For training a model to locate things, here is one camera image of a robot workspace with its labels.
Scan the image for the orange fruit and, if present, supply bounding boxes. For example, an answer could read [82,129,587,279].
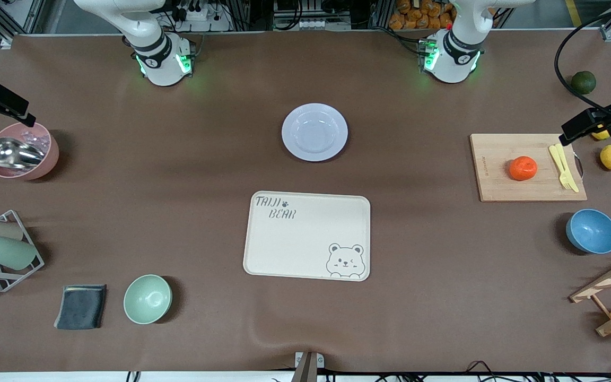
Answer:
[509,155,538,181]

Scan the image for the lavender white round plate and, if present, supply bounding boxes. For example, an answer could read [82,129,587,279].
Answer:
[281,102,348,162]

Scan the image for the metal scoop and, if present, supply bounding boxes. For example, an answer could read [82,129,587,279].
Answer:
[0,137,46,169]

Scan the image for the yellow plastic knife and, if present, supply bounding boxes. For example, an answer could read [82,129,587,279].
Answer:
[555,143,580,193]

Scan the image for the dark green round fruit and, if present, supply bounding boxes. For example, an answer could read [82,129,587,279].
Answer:
[571,71,597,95]

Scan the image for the yellow plastic fork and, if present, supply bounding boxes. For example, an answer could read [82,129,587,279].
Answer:
[548,145,574,190]

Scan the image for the pink bowl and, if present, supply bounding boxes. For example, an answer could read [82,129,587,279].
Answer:
[0,123,60,181]

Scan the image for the wooden cutting board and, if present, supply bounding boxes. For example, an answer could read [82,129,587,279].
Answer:
[469,133,588,203]

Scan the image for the blue bowl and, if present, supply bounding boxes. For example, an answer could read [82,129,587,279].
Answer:
[566,209,611,255]

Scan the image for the mint green cup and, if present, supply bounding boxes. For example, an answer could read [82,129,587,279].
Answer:
[0,235,38,271]

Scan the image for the wooden mug rack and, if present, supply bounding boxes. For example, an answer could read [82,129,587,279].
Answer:
[570,249,611,337]

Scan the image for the dark grey folded cloth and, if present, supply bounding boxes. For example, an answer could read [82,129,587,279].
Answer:
[54,284,108,331]

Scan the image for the pile of orange packs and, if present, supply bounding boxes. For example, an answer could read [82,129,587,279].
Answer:
[389,0,457,31]

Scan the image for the white power strip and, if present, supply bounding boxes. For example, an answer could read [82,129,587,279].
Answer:
[170,0,232,32]

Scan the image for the mint green bowl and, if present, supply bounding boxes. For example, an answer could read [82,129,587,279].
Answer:
[123,274,173,325]

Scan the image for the cream tray with bear print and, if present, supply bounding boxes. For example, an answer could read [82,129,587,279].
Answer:
[242,190,371,282]

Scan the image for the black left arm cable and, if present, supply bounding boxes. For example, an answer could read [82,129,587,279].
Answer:
[554,3,611,110]

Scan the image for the grey wire cup rack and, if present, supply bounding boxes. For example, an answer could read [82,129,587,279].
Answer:
[0,210,45,293]

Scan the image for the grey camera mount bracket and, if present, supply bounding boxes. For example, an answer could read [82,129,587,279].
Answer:
[291,351,325,382]

